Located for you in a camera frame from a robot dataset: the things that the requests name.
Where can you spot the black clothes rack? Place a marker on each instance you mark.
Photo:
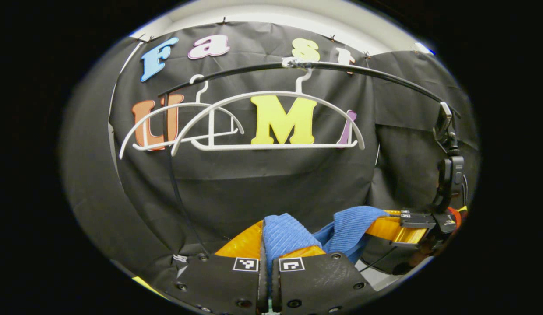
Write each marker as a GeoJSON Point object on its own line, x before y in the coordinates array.
{"type": "Point", "coordinates": [333, 66]}

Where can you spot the white tape wrap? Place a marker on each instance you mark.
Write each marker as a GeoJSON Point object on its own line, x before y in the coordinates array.
{"type": "Point", "coordinates": [294, 62]}

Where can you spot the white hanger with taped hook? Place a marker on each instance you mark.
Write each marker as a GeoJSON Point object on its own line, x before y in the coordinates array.
{"type": "Point", "coordinates": [254, 147]}

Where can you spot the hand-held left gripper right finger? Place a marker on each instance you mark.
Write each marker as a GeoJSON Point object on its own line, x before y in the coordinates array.
{"type": "Point", "coordinates": [319, 280]}

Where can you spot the white plastic hanger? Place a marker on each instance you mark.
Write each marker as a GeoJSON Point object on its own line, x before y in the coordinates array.
{"type": "Point", "coordinates": [184, 104]}

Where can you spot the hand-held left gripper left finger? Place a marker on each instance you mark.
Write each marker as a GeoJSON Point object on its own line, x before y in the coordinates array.
{"type": "Point", "coordinates": [219, 280]}

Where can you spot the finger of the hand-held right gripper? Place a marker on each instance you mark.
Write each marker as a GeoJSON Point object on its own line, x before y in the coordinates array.
{"type": "Point", "coordinates": [418, 214]}
{"type": "Point", "coordinates": [398, 229]}

